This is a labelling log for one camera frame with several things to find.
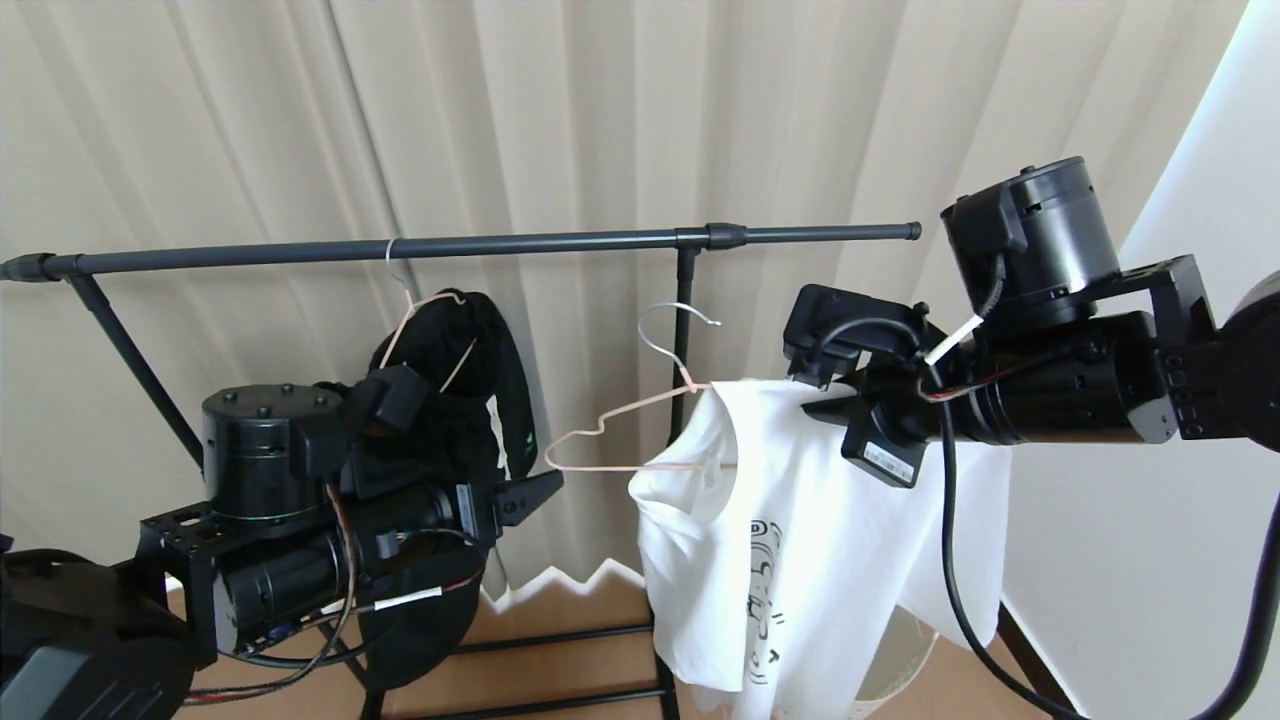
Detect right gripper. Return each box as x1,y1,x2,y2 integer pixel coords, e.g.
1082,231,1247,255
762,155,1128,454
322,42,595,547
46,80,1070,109
840,310,1181,491

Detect pink clothes hanger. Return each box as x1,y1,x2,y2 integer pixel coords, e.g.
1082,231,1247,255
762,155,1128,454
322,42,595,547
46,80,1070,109
542,301,742,474
377,239,482,397

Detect beige curtain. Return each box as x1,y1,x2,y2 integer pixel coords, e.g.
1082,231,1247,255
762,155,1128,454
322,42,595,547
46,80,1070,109
0,0,1252,613

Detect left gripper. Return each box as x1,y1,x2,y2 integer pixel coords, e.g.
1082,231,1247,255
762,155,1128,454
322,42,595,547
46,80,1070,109
216,469,566,658

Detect white laundry basket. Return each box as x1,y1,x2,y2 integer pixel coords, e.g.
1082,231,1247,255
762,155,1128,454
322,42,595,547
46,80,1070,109
854,604,942,717

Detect black shorts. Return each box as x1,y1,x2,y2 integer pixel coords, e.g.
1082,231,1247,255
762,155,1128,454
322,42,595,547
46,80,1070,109
344,289,542,693

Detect white garment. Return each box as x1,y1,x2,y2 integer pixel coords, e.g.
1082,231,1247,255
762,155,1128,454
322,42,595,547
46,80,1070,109
627,377,1014,720

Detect black clothes rack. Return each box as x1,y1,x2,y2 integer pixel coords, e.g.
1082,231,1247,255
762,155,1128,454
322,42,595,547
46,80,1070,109
0,221,923,720

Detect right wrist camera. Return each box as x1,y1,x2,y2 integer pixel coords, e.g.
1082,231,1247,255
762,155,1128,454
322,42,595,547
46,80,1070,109
782,284,927,390

